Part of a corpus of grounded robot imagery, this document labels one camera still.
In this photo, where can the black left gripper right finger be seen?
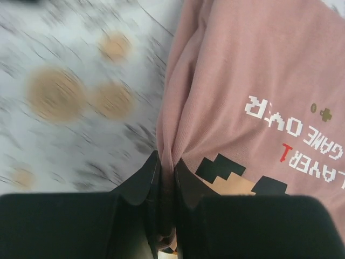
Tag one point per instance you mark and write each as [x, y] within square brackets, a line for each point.
[268, 225]

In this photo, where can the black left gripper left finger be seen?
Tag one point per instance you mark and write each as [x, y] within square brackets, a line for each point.
[120, 223]

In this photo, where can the pink t shirt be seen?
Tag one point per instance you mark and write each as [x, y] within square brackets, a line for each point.
[255, 90]

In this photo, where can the floral patterned table mat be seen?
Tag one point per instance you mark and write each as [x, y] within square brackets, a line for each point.
[82, 84]

